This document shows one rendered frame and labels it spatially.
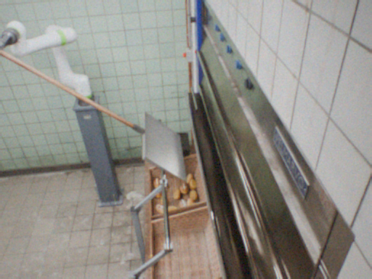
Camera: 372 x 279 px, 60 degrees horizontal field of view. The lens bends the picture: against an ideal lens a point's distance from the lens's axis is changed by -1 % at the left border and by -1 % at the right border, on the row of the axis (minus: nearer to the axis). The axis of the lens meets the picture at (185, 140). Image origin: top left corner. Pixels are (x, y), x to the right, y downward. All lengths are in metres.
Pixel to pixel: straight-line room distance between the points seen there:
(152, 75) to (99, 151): 0.94
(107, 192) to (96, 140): 0.68
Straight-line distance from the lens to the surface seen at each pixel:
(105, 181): 3.41
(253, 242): 1.36
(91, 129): 3.03
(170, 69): 3.39
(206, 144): 1.94
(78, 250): 3.35
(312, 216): 0.85
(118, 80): 3.45
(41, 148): 4.08
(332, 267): 0.77
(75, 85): 2.86
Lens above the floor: 2.59
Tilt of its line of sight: 37 degrees down
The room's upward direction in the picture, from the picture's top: 3 degrees counter-clockwise
